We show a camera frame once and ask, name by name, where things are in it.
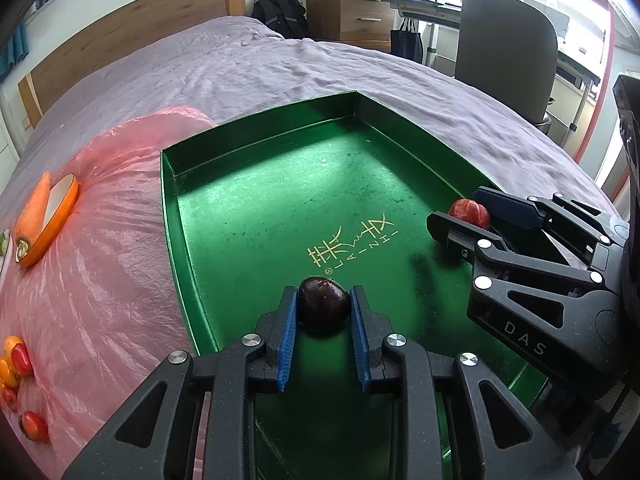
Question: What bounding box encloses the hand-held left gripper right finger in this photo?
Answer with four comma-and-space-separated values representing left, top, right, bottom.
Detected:
349, 285, 583, 480

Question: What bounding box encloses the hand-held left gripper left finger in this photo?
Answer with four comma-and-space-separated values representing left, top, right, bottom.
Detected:
60, 285, 301, 480

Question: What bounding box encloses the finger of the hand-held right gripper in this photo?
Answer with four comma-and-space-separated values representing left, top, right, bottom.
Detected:
472, 186, 630, 275
426, 210, 626, 401

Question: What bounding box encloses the dark purple plum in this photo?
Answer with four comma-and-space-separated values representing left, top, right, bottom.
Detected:
298, 276, 351, 336

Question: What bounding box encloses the green tray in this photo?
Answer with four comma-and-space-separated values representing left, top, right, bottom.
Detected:
160, 90, 551, 480

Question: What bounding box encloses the grey office chair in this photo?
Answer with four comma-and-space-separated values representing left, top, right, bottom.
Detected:
454, 0, 558, 128

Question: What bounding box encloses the pink plastic sheet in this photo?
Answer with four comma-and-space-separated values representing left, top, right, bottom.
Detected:
0, 106, 221, 480

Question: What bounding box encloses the black bag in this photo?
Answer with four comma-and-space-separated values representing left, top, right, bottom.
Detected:
390, 19, 425, 65

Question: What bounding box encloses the grey desk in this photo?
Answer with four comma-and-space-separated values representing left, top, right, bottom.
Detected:
382, 0, 601, 133

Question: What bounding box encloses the purple bed sheet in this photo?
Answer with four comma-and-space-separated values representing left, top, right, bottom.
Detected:
0, 15, 618, 221

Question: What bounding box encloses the wooden drawer cabinet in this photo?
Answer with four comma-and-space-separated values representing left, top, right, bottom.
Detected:
305, 0, 401, 53

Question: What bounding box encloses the orange plate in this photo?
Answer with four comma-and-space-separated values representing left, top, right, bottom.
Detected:
15, 173, 80, 268

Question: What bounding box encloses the carrot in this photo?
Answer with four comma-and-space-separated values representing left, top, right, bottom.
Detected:
14, 171, 52, 252

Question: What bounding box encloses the patterned plate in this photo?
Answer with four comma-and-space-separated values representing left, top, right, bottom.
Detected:
0, 229, 12, 281

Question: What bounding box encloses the black backpack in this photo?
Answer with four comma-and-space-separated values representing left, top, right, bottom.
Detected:
250, 0, 311, 40

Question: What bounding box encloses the wooden headboard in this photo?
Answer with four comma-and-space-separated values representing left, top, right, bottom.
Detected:
17, 0, 247, 128

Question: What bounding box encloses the white wardrobe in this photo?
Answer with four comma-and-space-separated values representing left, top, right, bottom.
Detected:
0, 77, 36, 166

